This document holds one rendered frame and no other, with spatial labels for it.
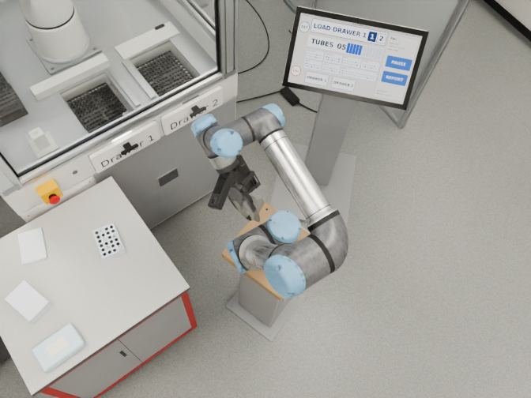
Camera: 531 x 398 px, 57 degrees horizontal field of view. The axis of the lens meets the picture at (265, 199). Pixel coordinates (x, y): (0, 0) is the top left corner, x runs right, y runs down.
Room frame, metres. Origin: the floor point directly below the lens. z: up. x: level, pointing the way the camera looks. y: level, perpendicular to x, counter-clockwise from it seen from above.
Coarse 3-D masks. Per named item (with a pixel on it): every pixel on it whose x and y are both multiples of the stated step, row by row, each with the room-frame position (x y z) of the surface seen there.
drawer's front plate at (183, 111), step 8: (216, 88) 1.30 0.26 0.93; (200, 96) 1.25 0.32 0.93; (208, 96) 1.26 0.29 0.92; (216, 96) 1.29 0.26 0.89; (184, 104) 1.20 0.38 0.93; (192, 104) 1.21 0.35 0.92; (200, 104) 1.23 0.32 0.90; (208, 104) 1.26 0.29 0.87; (176, 112) 1.16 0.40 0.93; (184, 112) 1.18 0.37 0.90; (192, 112) 1.21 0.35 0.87; (168, 120) 1.13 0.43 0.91; (176, 120) 1.15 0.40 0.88; (192, 120) 1.20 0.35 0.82; (168, 128) 1.12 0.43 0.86; (176, 128) 1.15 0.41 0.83
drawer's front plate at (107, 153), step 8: (144, 128) 1.06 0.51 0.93; (152, 128) 1.08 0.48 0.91; (128, 136) 1.01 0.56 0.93; (136, 136) 1.03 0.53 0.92; (144, 136) 1.05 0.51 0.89; (152, 136) 1.07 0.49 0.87; (112, 144) 0.97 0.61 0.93; (120, 144) 0.98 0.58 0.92; (144, 144) 1.04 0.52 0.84; (96, 152) 0.92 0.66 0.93; (104, 152) 0.93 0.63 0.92; (112, 152) 0.95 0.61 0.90; (120, 152) 0.97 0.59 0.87; (128, 152) 0.99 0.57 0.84; (96, 160) 0.90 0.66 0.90; (112, 160) 0.94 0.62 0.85; (120, 160) 0.96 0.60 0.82; (96, 168) 0.90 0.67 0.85; (104, 168) 0.91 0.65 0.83
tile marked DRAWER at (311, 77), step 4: (308, 72) 1.37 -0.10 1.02; (312, 72) 1.38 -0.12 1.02; (308, 76) 1.36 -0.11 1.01; (312, 76) 1.37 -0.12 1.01; (316, 76) 1.37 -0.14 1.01; (320, 76) 1.37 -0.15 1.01; (324, 76) 1.37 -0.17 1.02; (328, 76) 1.37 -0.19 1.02; (304, 80) 1.35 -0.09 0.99; (308, 80) 1.35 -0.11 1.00; (312, 80) 1.36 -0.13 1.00; (316, 80) 1.36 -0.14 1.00; (320, 80) 1.36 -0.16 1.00; (324, 80) 1.36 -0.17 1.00; (328, 80) 1.36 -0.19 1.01; (320, 84) 1.34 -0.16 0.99; (324, 84) 1.35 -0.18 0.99
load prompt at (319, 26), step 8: (312, 24) 1.49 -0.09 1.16; (320, 24) 1.49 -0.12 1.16; (328, 24) 1.49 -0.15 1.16; (336, 24) 1.49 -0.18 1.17; (344, 24) 1.50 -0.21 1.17; (320, 32) 1.47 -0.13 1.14; (328, 32) 1.48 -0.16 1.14; (336, 32) 1.48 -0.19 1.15; (344, 32) 1.48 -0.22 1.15; (352, 32) 1.48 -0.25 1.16; (360, 32) 1.48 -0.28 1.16; (368, 32) 1.48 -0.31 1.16; (376, 32) 1.48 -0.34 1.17; (384, 32) 1.48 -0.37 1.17; (360, 40) 1.46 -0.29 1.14; (368, 40) 1.46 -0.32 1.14; (376, 40) 1.46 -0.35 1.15; (384, 40) 1.46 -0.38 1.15
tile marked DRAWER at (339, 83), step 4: (332, 80) 1.36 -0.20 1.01; (336, 80) 1.36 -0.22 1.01; (340, 80) 1.36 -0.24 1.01; (344, 80) 1.36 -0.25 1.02; (348, 80) 1.36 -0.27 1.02; (352, 80) 1.36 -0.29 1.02; (332, 84) 1.35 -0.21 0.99; (336, 84) 1.35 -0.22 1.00; (340, 84) 1.35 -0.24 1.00; (344, 84) 1.35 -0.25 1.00; (348, 84) 1.35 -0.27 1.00; (352, 84) 1.35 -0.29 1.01; (340, 88) 1.34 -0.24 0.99; (344, 88) 1.34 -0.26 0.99; (348, 88) 1.34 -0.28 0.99; (352, 88) 1.34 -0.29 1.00
